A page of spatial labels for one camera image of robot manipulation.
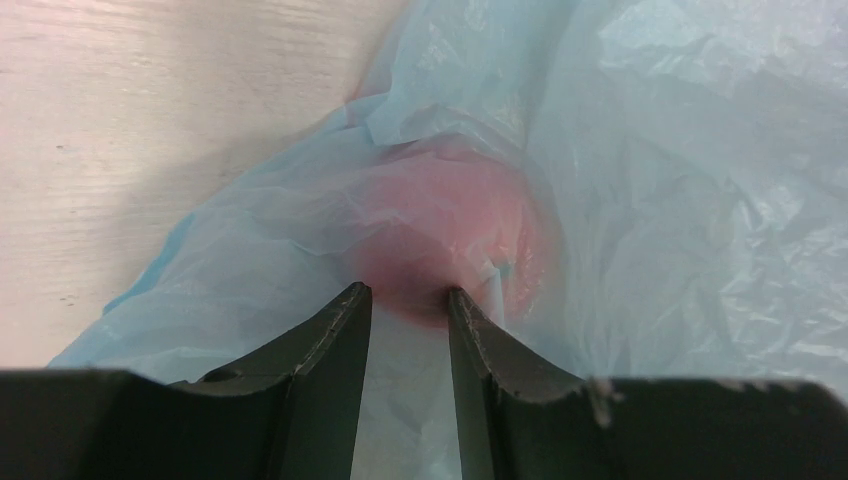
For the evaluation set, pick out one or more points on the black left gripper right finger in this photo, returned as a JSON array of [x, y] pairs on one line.
[[521, 417]]

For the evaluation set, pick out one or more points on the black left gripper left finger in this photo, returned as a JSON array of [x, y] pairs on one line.
[[287, 410]]

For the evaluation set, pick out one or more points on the light blue plastic bag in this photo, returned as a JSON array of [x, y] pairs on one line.
[[692, 156]]

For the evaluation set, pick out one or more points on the small red fake fruit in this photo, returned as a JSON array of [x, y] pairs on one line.
[[440, 219]]

